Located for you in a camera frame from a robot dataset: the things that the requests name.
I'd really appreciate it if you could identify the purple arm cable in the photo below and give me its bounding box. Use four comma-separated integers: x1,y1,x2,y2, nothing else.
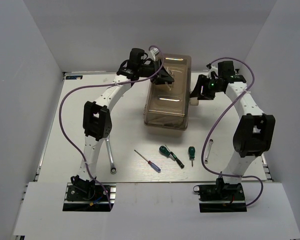
58,45,165,210
201,57,264,207

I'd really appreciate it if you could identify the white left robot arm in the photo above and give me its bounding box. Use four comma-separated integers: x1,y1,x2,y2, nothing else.
71,48,173,200

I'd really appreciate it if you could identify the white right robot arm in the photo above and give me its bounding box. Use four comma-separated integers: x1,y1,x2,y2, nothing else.
190,57,276,200

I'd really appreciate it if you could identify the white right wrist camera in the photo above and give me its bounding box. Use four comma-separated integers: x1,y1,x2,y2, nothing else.
206,63,219,80

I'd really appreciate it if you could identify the large silver ratchet wrench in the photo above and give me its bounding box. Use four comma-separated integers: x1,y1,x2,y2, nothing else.
105,136,117,175

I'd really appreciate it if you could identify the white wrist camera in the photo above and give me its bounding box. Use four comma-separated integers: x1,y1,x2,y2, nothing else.
206,63,219,80
149,46,161,61

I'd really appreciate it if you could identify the small silver ratchet wrench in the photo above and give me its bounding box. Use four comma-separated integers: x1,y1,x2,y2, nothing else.
204,139,214,164

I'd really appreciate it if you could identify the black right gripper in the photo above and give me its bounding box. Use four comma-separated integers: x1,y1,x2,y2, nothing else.
188,74,223,100

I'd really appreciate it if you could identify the red blue handle screwdriver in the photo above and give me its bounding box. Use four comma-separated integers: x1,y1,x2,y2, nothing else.
134,149,161,173

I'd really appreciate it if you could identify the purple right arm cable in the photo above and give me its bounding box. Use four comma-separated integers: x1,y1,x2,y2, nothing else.
201,57,264,207

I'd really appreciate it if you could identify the beige cantilever toolbox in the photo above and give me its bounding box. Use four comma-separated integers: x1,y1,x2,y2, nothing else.
143,53,192,137

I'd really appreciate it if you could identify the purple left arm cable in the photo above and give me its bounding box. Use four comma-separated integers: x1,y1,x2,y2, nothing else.
58,45,165,210

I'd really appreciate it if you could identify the blue label sticker left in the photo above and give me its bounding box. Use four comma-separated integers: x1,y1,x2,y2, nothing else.
65,75,83,80

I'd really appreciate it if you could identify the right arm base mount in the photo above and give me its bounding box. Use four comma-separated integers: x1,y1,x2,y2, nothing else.
193,177,247,213

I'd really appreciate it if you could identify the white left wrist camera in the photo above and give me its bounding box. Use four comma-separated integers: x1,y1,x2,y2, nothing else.
149,46,161,61

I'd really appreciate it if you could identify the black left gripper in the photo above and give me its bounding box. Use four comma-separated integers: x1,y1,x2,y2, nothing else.
138,58,175,85

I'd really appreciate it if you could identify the black green precision screwdriver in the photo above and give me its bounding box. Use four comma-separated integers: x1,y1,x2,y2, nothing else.
165,145,185,169

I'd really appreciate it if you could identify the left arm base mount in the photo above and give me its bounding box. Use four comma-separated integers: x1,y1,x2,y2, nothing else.
62,176,116,212

